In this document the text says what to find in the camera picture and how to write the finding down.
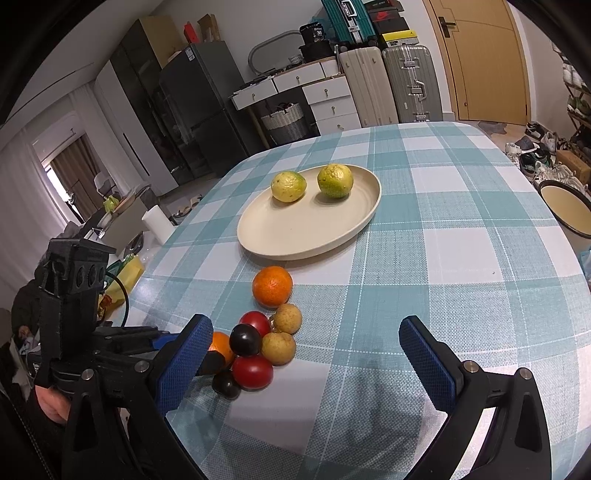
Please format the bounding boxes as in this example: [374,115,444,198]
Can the person's left hand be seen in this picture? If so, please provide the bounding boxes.
[36,384,71,424]

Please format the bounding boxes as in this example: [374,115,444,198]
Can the person's left forearm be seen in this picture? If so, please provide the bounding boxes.
[0,388,68,480]

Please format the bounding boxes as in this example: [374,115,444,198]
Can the orange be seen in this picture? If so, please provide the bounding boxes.
[203,331,235,376]
[252,266,293,309]

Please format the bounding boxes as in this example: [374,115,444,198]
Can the white paper towel roll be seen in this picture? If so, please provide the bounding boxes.
[141,205,177,244]

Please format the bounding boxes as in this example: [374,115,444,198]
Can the large red tomato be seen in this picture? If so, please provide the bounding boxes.
[231,354,274,391]

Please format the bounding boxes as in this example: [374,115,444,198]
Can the black refrigerator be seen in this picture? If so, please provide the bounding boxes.
[159,41,251,180]

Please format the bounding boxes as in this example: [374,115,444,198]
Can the stack of black shoe boxes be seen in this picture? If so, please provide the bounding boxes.
[364,0,419,48]

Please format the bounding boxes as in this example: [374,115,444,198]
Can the pile of shoes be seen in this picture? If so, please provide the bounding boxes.
[505,121,591,186]

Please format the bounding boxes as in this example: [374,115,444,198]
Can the silver suitcase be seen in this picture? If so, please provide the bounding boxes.
[382,44,444,124]

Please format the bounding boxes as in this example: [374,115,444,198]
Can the small cardboard box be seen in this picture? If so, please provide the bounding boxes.
[555,150,591,182]

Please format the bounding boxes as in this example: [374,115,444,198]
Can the wooden door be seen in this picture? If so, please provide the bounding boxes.
[424,0,530,126]

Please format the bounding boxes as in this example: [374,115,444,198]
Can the yellow snack bag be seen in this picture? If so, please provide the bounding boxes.
[107,255,145,309]

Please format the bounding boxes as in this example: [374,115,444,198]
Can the teal suitcase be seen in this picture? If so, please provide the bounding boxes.
[321,0,378,45]

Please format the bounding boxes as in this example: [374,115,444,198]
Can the small red tomato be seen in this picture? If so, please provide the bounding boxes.
[239,311,272,339]

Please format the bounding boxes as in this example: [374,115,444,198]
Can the tall dark glass cabinet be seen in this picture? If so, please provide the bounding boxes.
[95,18,186,195]

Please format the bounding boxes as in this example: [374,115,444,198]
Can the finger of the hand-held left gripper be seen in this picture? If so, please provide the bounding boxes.
[196,351,226,376]
[95,325,181,352]

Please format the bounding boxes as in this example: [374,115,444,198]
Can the black cable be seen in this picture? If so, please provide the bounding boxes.
[105,272,131,329]

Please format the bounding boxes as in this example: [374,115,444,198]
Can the round cream tray black rim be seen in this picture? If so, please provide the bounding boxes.
[538,179,591,239]

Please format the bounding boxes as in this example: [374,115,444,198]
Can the dark purple tomato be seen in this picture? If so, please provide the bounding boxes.
[229,324,262,357]
[211,369,242,400]

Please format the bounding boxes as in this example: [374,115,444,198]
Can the cream oval plate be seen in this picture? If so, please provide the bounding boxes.
[237,164,382,260]

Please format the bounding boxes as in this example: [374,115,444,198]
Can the black bucket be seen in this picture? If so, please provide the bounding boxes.
[298,21,334,62]

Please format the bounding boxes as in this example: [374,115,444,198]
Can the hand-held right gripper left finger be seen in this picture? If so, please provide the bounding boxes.
[62,314,215,480]

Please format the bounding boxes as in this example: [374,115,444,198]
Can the grey oval hoop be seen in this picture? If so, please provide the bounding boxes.
[248,30,304,75]

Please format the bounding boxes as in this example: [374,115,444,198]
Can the teal white checked tablecloth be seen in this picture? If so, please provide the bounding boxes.
[124,121,591,480]

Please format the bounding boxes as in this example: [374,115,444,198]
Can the white drawer dresser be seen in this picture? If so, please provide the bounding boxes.
[231,59,363,136]

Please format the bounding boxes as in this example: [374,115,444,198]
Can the yellowish green guava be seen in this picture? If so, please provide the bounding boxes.
[270,171,307,203]

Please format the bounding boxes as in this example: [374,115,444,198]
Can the large cardboard box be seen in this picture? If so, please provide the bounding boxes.
[139,15,186,70]

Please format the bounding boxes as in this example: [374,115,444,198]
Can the brown curtain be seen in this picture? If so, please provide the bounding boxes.
[48,134,110,223]

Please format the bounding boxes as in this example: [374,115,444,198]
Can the brown longan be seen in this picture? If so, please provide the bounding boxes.
[273,303,303,334]
[261,331,297,366]

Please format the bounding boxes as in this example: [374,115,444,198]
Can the woven laundry basket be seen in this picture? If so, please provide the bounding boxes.
[261,103,308,145]

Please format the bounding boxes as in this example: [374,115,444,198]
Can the beige suitcase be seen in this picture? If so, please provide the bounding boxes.
[338,46,399,128]

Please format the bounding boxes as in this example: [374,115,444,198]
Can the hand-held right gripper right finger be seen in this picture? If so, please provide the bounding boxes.
[398,316,553,480]

